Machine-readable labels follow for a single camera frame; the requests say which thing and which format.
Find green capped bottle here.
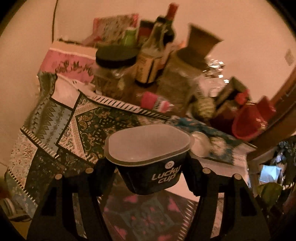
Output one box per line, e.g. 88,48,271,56
123,27,137,47

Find red tin can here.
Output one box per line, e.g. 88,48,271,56
138,20,156,45

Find floral printed box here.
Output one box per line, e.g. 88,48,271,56
92,13,139,42

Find beige wall switch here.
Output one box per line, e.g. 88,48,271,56
284,49,294,67

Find white paper sheet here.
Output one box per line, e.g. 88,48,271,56
52,74,96,103

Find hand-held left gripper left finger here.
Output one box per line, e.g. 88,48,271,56
26,158,116,241

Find black plastic cup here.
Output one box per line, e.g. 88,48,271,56
104,124,191,195

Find dark wine bottle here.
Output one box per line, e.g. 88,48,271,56
159,2,179,68

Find brown wooden door frame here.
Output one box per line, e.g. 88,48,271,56
249,70,296,163

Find brown labelled glass bottle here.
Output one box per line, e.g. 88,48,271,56
135,16,172,87

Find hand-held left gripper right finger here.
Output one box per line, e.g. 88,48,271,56
183,153,271,241

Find brown paper bag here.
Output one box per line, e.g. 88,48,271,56
157,47,209,110

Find white shopping bag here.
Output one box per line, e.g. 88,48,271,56
260,164,282,184

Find shiny foil wrappers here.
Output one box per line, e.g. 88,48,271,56
203,57,226,80

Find pink embroidered cloth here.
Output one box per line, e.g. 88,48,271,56
38,47,98,84

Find dark gold-edged box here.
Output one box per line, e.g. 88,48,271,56
216,76,249,110

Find patchwork patterned tablecloth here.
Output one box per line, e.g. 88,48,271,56
5,71,258,241

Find green textured ball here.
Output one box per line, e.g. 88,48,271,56
192,96,217,121

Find thin bamboo stick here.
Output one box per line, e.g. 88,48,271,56
51,0,59,43

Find black-lidded glass jar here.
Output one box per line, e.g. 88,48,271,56
93,44,137,100

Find pink and white tube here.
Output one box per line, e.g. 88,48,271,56
140,91,174,113

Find brown ceramic pot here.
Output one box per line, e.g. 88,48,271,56
186,23,224,59

